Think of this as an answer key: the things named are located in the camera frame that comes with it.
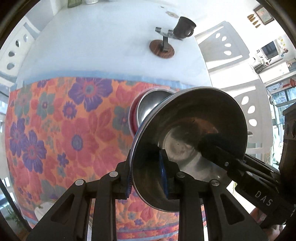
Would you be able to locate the dark brown mug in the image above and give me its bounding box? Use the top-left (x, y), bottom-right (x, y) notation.
top-left (173, 16), bottom-right (196, 39)

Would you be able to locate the floral quilted table mat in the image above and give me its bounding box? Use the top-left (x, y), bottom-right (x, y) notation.
top-left (4, 77), bottom-right (206, 241)

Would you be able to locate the white chair far left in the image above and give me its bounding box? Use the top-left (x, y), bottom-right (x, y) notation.
top-left (1, 16), bottom-right (40, 78)

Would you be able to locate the red steel bowl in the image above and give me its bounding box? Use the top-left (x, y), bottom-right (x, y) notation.
top-left (128, 87), bottom-right (176, 137)

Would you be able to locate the white chair near right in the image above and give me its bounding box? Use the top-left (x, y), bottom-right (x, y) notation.
top-left (222, 79), bottom-right (273, 154)

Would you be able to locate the framed picture on wall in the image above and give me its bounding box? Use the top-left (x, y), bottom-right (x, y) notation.
top-left (253, 5), bottom-right (274, 25)

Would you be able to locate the white chair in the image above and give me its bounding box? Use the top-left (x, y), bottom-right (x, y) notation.
top-left (1, 71), bottom-right (16, 122)
top-left (1, 16), bottom-right (40, 78)
top-left (195, 21), bottom-right (250, 72)
top-left (222, 79), bottom-right (273, 154)

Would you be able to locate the white chair near left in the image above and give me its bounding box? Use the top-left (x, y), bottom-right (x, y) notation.
top-left (1, 71), bottom-right (16, 122)

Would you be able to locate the blue steel bowl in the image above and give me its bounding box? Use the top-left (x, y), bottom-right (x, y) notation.
top-left (129, 87), bottom-right (247, 212)

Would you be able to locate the white floral square plate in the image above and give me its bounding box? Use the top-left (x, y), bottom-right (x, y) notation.
top-left (34, 201), bottom-right (54, 221)

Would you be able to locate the white chair far right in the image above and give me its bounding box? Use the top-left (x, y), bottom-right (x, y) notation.
top-left (195, 21), bottom-right (250, 72)

